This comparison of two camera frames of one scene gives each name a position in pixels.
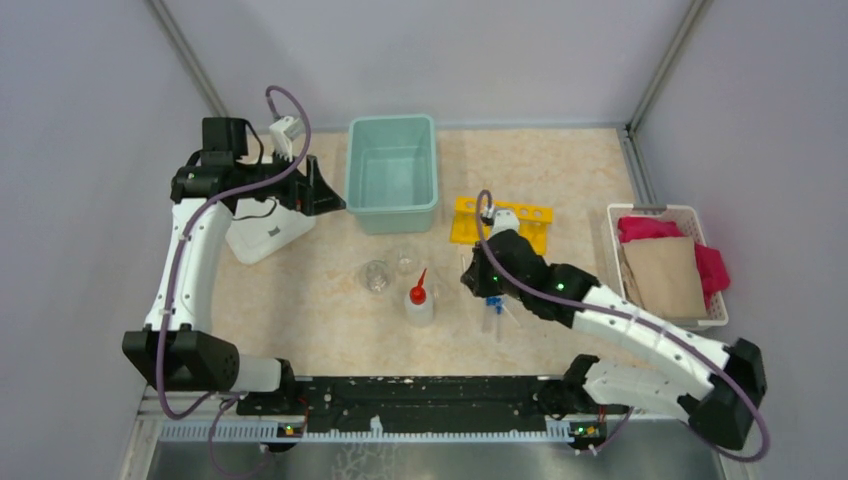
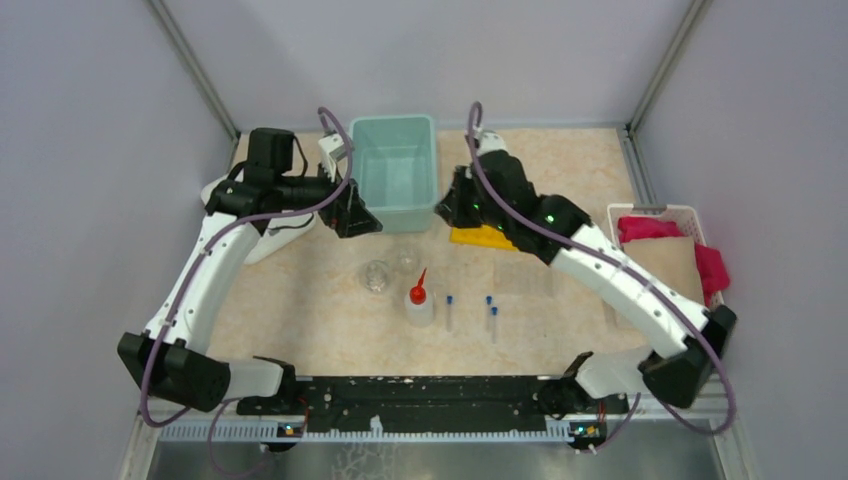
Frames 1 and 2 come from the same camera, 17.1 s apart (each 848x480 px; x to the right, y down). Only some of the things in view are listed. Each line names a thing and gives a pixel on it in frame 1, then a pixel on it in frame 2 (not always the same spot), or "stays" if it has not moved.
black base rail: [413, 404] stays
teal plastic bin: [391, 173] stays
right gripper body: [486, 282] to [466, 207]
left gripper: [310, 194] to [349, 215]
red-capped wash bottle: [419, 306] stays
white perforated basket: [688, 219] stays
